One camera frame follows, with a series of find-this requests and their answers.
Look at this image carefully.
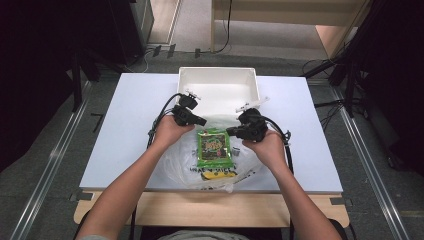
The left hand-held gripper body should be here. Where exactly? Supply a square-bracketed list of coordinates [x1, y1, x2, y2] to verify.
[172, 89, 202, 127]

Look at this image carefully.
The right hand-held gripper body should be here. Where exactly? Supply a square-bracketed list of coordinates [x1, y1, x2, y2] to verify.
[235, 97, 270, 143]

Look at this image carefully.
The green snack packet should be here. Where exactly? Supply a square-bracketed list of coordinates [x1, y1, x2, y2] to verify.
[195, 128, 234, 169]

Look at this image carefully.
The white plastic bin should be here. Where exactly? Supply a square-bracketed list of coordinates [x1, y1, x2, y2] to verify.
[175, 66, 261, 118]

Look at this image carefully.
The clear plastic bag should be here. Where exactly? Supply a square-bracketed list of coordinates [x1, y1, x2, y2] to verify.
[156, 113, 264, 194]

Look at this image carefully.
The person's left hand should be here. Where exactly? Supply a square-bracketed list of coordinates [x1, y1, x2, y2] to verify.
[152, 114, 195, 151]

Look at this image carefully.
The person's right hand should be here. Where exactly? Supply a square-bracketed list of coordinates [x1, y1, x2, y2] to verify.
[242, 130, 288, 169]

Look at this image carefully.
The yellow packet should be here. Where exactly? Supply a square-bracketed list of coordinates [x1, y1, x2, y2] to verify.
[201, 170, 238, 181]

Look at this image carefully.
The wooden table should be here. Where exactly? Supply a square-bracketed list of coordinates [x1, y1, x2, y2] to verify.
[73, 190, 350, 228]

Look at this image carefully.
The black cabinet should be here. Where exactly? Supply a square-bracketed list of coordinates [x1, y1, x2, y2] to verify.
[109, 0, 155, 65]

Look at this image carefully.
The person's grey shirt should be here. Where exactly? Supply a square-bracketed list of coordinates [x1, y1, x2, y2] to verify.
[79, 229, 251, 240]

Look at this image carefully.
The black tripod stand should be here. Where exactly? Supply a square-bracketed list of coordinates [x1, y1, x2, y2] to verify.
[303, 0, 424, 118]

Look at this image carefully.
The black metal stand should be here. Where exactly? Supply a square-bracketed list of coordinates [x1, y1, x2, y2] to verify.
[66, 49, 101, 113]

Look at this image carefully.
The light wooden shelf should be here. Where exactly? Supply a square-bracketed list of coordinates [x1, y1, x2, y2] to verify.
[210, 0, 372, 58]

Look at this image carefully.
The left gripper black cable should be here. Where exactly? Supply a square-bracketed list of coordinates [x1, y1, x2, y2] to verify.
[130, 93, 183, 240]

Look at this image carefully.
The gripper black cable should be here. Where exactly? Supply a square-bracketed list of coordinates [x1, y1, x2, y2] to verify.
[130, 93, 183, 240]
[263, 115, 296, 240]

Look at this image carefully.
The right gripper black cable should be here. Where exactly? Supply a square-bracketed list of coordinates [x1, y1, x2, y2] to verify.
[263, 115, 296, 240]

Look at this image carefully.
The white floor cable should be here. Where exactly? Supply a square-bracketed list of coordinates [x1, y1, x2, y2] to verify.
[133, 46, 155, 73]

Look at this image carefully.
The black floor cable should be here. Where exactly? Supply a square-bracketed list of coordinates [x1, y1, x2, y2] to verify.
[313, 99, 346, 118]

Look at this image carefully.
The hanging black cable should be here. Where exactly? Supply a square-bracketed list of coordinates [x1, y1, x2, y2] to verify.
[214, 0, 234, 54]

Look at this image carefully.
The black table bracket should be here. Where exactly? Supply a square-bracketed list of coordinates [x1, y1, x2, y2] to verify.
[69, 191, 95, 202]
[329, 196, 353, 207]

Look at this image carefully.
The metal floor rail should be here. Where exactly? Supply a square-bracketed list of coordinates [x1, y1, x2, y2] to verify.
[9, 79, 94, 240]
[329, 89, 412, 240]

